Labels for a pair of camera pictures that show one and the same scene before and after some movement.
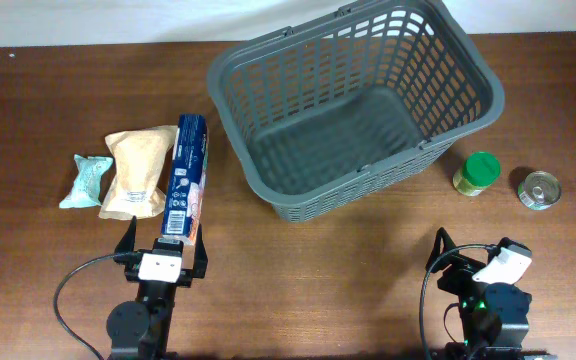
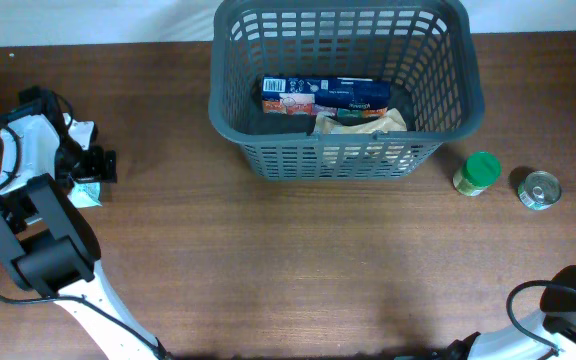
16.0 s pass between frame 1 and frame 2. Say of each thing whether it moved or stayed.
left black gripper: moved
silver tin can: stayed
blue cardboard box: moved
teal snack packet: stayed
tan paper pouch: moved
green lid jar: stayed
